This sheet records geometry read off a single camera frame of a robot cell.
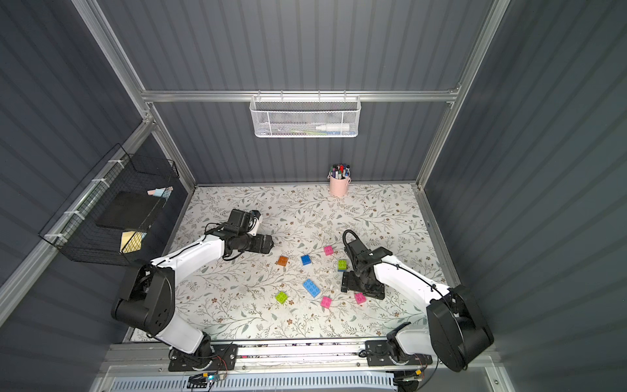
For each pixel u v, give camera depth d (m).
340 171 1.08
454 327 0.41
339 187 1.13
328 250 0.96
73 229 0.62
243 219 0.74
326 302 0.83
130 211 0.75
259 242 0.83
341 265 0.90
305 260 0.94
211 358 0.72
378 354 0.73
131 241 0.61
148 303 0.46
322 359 0.74
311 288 0.86
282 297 0.84
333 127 0.94
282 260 0.94
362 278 0.71
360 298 0.84
